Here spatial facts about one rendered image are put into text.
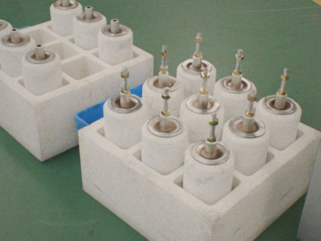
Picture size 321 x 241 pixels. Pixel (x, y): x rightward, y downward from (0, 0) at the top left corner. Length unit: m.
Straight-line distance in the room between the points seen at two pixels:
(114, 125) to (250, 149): 0.29
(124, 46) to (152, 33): 0.61
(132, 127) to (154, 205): 0.17
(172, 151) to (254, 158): 0.16
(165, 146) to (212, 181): 0.12
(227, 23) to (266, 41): 0.20
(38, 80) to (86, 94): 0.13
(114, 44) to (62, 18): 0.24
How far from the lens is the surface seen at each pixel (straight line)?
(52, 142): 1.33
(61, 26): 1.57
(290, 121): 1.10
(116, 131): 1.08
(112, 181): 1.12
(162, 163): 1.02
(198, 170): 0.93
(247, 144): 1.01
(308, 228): 1.14
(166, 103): 0.98
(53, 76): 1.28
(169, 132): 1.00
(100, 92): 1.35
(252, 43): 1.96
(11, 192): 1.28
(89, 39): 1.48
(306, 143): 1.15
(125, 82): 1.06
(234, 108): 1.16
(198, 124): 1.07
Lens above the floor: 0.84
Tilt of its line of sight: 35 degrees down
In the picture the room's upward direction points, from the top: 2 degrees clockwise
